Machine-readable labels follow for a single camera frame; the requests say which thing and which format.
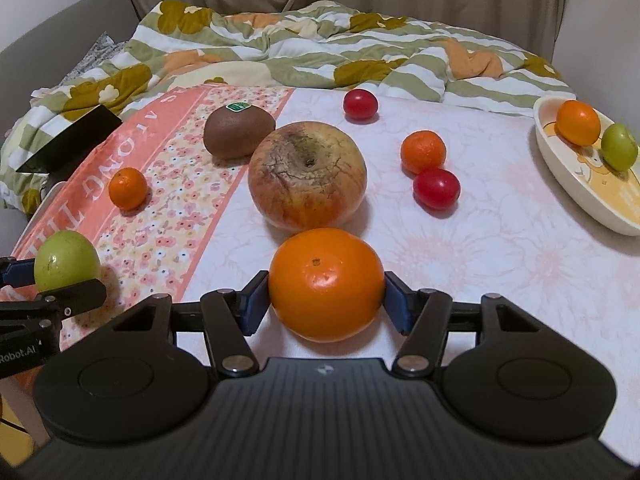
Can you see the black box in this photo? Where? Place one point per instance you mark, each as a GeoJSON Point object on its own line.
{"type": "Point", "coordinates": [70, 140]}

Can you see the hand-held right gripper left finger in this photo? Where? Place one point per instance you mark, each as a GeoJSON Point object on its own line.
{"type": "Point", "coordinates": [256, 305]}

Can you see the pink floral printed cloth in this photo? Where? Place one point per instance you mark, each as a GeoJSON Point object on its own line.
{"type": "Point", "coordinates": [500, 240]}

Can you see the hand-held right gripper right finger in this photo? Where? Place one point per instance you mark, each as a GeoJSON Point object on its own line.
{"type": "Point", "coordinates": [397, 305]}

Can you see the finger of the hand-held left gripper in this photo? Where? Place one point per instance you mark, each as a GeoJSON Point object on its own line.
{"type": "Point", "coordinates": [75, 294]}
{"type": "Point", "coordinates": [17, 272]}

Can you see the large orange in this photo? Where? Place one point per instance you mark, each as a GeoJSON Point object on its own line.
{"type": "Point", "coordinates": [325, 285]}

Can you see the green striped floral blanket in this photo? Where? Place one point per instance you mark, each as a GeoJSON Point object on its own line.
{"type": "Point", "coordinates": [300, 45]}

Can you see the cream oval bowl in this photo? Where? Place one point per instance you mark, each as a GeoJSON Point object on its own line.
{"type": "Point", "coordinates": [575, 195]}

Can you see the wrinkled red-yellow apple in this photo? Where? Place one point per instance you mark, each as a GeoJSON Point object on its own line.
{"type": "Point", "coordinates": [305, 180]}

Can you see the grey patterned cloth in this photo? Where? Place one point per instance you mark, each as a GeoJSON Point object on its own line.
{"type": "Point", "coordinates": [100, 50]}

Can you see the green jujube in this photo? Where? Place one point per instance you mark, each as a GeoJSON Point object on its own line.
{"type": "Point", "coordinates": [619, 147]}
{"type": "Point", "coordinates": [65, 260]}

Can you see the beige curtain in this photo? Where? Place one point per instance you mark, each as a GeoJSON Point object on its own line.
{"type": "Point", "coordinates": [400, 0]}

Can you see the brown kiwi with green sticker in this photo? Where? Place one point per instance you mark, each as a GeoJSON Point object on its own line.
{"type": "Point", "coordinates": [237, 132]}

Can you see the red cherry tomato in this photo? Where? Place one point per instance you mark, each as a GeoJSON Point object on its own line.
{"type": "Point", "coordinates": [436, 189]}
{"type": "Point", "coordinates": [360, 105]}

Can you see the small orange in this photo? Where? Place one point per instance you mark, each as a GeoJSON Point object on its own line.
{"type": "Point", "coordinates": [578, 122]}
{"type": "Point", "coordinates": [128, 189]}
{"type": "Point", "coordinates": [423, 152]}

